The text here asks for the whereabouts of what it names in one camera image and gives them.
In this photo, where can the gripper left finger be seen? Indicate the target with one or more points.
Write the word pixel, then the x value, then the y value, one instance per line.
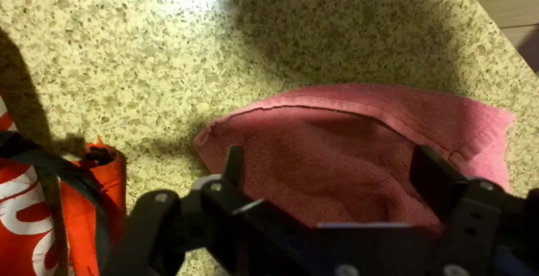
pixel 202 221

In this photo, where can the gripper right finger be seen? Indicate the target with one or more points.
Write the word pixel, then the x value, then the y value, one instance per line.
pixel 471 208

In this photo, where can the pink towel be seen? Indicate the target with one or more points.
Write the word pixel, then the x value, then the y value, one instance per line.
pixel 358 149

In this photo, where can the red bag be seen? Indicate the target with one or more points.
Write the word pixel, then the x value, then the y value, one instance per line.
pixel 46 200

